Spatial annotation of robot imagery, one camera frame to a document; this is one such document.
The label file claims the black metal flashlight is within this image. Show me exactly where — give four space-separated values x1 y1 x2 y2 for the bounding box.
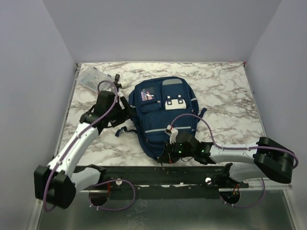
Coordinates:
114 74 122 88

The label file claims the clear plastic organiser box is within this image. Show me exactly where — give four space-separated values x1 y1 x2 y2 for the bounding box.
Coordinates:
76 67 112 93

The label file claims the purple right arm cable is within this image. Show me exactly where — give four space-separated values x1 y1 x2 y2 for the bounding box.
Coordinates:
166 114 299 208

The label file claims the navy blue student backpack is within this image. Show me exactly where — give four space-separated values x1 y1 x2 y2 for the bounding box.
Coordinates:
129 76 207 160

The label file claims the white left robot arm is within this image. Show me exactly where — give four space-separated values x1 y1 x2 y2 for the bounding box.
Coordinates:
34 91 134 212

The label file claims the black mounting base plate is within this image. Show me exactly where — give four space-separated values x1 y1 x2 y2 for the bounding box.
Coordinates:
71 164 248 203

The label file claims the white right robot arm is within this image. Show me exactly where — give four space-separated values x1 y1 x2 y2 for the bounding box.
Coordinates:
157 132 297 188

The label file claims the purple highlighter marker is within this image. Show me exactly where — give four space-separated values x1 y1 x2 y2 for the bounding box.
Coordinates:
141 89 147 101

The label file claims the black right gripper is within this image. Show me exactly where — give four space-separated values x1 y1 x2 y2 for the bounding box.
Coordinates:
158 139 195 164

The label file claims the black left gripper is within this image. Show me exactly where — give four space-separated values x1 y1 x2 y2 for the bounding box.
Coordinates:
108 96 138 127

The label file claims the aluminium extrusion rail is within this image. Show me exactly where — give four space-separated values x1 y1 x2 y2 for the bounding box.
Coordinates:
37 170 292 193

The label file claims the white cylindrical object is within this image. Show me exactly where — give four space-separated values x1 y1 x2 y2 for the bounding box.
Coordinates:
120 82 130 88

